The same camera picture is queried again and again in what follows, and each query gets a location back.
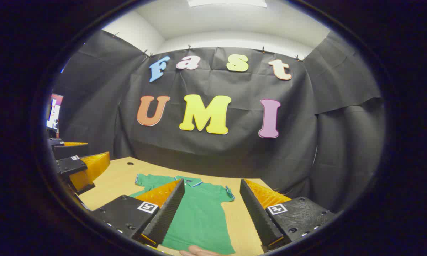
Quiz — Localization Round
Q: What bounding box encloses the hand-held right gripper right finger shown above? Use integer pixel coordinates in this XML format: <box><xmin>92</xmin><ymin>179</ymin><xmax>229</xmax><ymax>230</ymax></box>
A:
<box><xmin>239</xmin><ymin>178</ymin><xmax>337</xmax><ymax>252</ymax></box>

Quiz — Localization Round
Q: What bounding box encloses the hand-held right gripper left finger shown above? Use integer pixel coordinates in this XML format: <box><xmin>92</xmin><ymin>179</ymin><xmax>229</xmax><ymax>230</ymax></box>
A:
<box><xmin>91</xmin><ymin>179</ymin><xmax>185</xmax><ymax>248</ymax></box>

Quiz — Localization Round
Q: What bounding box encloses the green T-shirt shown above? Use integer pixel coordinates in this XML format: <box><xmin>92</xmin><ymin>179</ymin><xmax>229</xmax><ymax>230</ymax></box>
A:
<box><xmin>129</xmin><ymin>173</ymin><xmax>236</xmax><ymax>255</ymax></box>

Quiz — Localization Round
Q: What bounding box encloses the computer monitor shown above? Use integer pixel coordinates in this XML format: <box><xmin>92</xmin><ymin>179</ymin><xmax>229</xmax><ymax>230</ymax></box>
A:
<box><xmin>46</xmin><ymin>93</ymin><xmax>64</xmax><ymax>131</ymax></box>

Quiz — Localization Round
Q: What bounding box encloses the black backdrop cloth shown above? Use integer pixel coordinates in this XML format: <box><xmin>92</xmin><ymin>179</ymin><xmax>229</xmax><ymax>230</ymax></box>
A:
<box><xmin>52</xmin><ymin>29</ymin><xmax>386</xmax><ymax>214</ymax></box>

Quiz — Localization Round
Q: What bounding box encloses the ceiling light panel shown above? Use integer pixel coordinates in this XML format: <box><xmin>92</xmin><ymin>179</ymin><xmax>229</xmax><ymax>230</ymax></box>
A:
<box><xmin>187</xmin><ymin>0</ymin><xmax>267</xmax><ymax>8</ymax></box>

